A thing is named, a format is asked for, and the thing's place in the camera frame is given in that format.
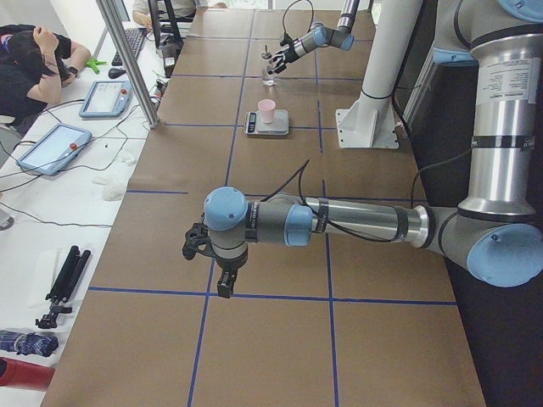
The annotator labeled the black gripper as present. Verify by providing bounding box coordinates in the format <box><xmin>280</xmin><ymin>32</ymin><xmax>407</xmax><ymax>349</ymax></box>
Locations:
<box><xmin>182</xmin><ymin>222</ymin><xmax>249</xmax><ymax>298</ymax></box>
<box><xmin>267</xmin><ymin>40</ymin><xmax>300</xmax><ymax>75</ymax></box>

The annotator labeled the glass sauce bottle metal spout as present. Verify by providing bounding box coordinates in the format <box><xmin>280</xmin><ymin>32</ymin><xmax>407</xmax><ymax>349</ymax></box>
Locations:
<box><xmin>260</xmin><ymin>44</ymin><xmax>275</xmax><ymax>86</ymax></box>

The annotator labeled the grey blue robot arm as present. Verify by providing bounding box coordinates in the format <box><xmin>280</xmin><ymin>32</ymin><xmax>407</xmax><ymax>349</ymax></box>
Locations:
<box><xmin>264</xmin><ymin>0</ymin><xmax>360</xmax><ymax>75</ymax></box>
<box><xmin>182</xmin><ymin>1</ymin><xmax>542</xmax><ymax>298</ymax></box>

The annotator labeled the digital kitchen scale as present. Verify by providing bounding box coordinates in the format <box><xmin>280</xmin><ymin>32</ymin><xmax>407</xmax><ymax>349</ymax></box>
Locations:
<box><xmin>244</xmin><ymin>109</ymin><xmax>289</xmax><ymax>137</ymax></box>

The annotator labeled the black keyboard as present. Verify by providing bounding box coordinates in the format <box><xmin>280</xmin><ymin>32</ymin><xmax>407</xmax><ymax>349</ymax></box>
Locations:
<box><xmin>111</xmin><ymin>28</ymin><xmax>147</xmax><ymax>67</ymax></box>

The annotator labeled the black folded tripod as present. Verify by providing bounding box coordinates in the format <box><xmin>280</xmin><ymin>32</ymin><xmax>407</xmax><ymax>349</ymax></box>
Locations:
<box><xmin>36</xmin><ymin>246</ymin><xmax>92</xmax><ymax>329</ymax></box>

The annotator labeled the black computer mouse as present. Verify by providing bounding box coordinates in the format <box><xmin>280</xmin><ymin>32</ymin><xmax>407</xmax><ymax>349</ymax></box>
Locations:
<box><xmin>108</xmin><ymin>68</ymin><xmax>126</xmax><ymax>79</ymax></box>

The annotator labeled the far blue teach pendant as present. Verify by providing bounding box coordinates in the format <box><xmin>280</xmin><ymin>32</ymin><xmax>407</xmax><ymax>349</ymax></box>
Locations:
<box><xmin>79</xmin><ymin>81</ymin><xmax>132</xmax><ymax>119</ymax></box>

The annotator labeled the blue teach pendant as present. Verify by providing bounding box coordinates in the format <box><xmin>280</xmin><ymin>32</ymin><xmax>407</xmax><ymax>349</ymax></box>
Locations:
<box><xmin>17</xmin><ymin>123</ymin><xmax>92</xmax><ymax>176</ymax></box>
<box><xmin>79</xmin><ymin>81</ymin><xmax>132</xmax><ymax>119</ymax></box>

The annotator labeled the blue folded umbrella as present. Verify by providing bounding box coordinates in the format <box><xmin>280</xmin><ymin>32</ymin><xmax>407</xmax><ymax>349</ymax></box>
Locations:
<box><xmin>1</xmin><ymin>330</ymin><xmax>59</xmax><ymax>357</ymax></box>

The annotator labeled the near blue teach pendant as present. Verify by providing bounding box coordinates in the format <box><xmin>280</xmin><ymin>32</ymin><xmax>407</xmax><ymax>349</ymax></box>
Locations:
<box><xmin>17</xmin><ymin>123</ymin><xmax>92</xmax><ymax>176</ymax></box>

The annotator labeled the red cylinder bottle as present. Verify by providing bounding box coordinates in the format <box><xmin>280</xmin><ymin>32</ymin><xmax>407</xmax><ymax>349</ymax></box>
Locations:
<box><xmin>1</xmin><ymin>358</ymin><xmax>55</xmax><ymax>391</ymax></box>

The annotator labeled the person in black shirt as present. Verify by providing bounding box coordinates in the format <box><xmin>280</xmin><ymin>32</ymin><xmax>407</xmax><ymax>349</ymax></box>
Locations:
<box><xmin>1</xmin><ymin>25</ymin><xmax>91</xmax><ymax>127</ymax></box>

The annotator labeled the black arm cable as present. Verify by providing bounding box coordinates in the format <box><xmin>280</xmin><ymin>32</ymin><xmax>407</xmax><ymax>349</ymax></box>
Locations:
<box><xmin>279</xmin><ymin>0</ymin><xmax>317</xmax><ymax>43</ymax></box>
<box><xmin>258</xmin><ymin>146</ymin><xmax>474</xmax><ymax>243</ymax></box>

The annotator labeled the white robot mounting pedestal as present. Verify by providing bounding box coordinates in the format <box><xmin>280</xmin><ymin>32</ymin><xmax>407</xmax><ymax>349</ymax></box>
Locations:
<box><xmin>336</xmin><ymin>0</ymin><xmax>423</xmax><ymax>149</ymax></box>

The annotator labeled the aluminium frame post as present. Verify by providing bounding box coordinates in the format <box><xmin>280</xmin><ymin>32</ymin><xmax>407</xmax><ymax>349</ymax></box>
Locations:
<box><xmin>96</xmin><ymin>0</ymin><xmax>160</xmax><ymax>129</ymax></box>

